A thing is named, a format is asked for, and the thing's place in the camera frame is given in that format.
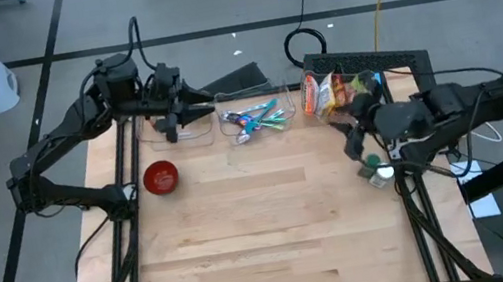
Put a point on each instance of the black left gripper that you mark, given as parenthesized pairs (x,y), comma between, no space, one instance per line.
(165,106)

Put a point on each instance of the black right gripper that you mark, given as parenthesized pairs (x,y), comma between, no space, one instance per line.
(365,105)

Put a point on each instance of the orange Maruchan ramen packet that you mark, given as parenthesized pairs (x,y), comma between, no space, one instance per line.
(310,95)

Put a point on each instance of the blue-edged beef ramen packet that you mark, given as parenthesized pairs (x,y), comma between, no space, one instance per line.
(375,78)

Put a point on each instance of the white lid glass jar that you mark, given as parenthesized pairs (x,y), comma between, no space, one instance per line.
(383,175)

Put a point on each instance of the teal plastic spoon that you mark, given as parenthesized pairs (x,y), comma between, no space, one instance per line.
(260,118)

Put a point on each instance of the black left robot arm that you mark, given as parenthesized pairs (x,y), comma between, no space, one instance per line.
(58,136)

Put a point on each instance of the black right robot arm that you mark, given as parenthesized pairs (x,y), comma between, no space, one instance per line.
(449,112)

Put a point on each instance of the clear plastic bin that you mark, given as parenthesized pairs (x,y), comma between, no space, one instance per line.
(314,123)
(286,105)
(200,139)

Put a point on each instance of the black flat panel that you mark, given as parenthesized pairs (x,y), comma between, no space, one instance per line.
(237,80)

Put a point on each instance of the black perforated case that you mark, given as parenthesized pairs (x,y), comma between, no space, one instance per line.
(395,60)

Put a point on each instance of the red bowl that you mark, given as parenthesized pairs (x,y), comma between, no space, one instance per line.
(161,177)

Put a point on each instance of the black side table bar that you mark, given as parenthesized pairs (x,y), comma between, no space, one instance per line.
(499,172)

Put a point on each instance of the white paper sheet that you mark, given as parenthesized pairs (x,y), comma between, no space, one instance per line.
(485,207)

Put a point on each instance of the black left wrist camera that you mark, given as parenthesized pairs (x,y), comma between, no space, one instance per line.
(166,77)

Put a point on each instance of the black aluminium table frame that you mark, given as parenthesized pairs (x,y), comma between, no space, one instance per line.
(133,180)

